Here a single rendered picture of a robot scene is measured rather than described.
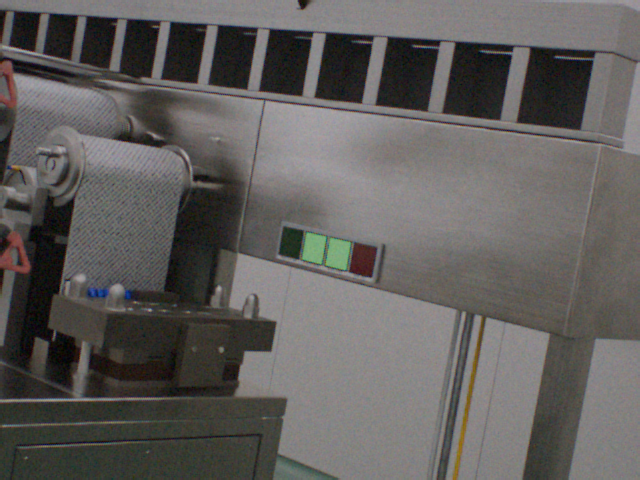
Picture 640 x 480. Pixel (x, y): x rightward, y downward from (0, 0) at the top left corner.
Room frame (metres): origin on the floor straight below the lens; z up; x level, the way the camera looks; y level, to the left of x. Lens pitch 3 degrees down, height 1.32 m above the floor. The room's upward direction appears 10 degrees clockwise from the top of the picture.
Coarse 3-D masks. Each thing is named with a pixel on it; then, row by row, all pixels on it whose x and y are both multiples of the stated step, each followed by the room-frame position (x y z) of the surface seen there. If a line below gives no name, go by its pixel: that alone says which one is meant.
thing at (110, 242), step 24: (72, 216) 2.20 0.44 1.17; (96, 216) 2.23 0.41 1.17; (120, 216) 2.27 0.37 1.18; (144, 216) 2.31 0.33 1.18; (168, 216) 2.35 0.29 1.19; (72, 240) 2.20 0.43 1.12; (96, 240) 2.24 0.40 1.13; (120, 240) 2.27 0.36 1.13; (144, 240) 2.32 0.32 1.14; (168, 240) 2.36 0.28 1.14; (72, 264) 2.20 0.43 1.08; (96, 264) 2.24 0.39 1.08; (120, 264) 2.28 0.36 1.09; (144, 264) 2.32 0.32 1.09; (144, 288) 2.33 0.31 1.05
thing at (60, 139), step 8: (56, 136) 2.24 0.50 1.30; (64, 136) 2.22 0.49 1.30; (48, 144) 2.25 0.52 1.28; (64, 144) 2.22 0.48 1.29; (72, 144) 2.20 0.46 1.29; (72, 152) 2.20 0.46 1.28; (72, 160) 2.19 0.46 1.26; (72, 168) 2.19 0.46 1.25; (40, 176) 2.26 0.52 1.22; (72, 176) 2.19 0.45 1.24; (184, 176) 2.38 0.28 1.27; (64, 184) 2.20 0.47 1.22; (72, 184) 2.20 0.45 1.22; (184, 184) 2.38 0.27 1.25; (48, 192) 2.23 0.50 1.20; (56, 192) 2.22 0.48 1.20; (64, 192) 2.20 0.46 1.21
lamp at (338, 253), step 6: (330, 240) 2.20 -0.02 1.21; (336, 240) 2.19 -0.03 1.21; (342, 240) 2.18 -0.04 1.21; (330, 246) 2.19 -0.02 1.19; (336, 246) 2.18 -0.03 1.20; (342, 246) 2.17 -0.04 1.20; (348, 246) 2.16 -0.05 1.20; (330, 252) 2.19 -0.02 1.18; (336, 252) 2.18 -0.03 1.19; (342, 252) 2.17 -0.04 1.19; (348, 252) 2.16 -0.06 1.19; (330, 258) 2.19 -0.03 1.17; (336, 258) 2.18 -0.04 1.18; (342, 258) 2.17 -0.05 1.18; (348, 258) 2.16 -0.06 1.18; (330, 264) 2.19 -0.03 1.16; (336, 264) 2.18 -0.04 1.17; (342, 264) 2.17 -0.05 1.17
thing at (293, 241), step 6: (288, 228) 2.27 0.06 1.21; (288, 234) 2.27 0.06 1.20; (294, 234) 2.26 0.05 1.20; (300, 234) 2.25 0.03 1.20; (282, 240) 2.28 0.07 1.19; (288, 240) 2.27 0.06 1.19; (294, 240) 2.26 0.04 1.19; (300, 240) 2.25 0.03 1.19; (282, 246) 2.27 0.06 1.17; (288, 246) 2.26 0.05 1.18; (294, 246) 2.25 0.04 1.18; (282, 252) 2.27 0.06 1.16; (288, 252) 2.26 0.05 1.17; (294, 252) 2.25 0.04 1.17
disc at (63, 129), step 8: (56, 128) 2.25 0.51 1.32; (64, 128) 2.24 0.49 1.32; (72, 128) 2.22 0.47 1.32; (48, 136) 2.27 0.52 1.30; (72, 136) 2.22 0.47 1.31; (80, 136) 2.20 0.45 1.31; (80, 144) 2.20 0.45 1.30; (80, 152) 2.19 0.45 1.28; (80, 160) 2.19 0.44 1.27; (80, 168) 2.19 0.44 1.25; (80, 176) 2.19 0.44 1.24; (40, 184) 2.27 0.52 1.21; (80, 184) 2.19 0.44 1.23; (72, 192) 2.20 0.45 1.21; (48, 200) 2.24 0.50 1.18; (56, 200) 2.23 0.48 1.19; (64, 200) 2.21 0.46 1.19
